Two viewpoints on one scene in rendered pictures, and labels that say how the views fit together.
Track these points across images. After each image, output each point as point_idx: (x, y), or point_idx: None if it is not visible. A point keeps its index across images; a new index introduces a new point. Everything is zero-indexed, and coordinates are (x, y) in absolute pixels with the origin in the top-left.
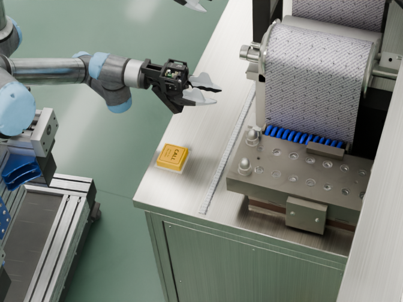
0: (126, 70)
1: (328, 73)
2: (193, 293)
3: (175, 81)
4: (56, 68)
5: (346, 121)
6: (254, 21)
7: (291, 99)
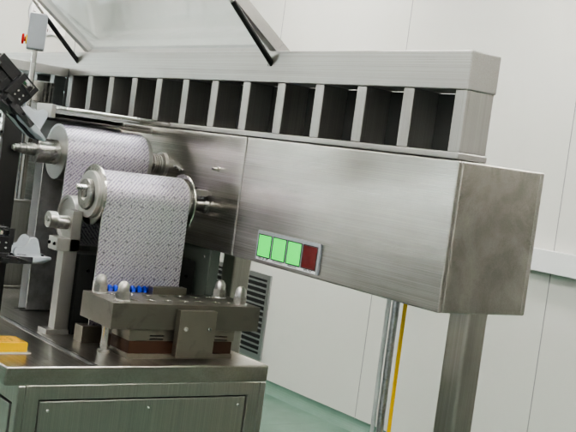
0: None
1: (162, 195)
2: None
3: (12, 231)
4: None
5: (174, 259)
6: None
7: (124, 240)
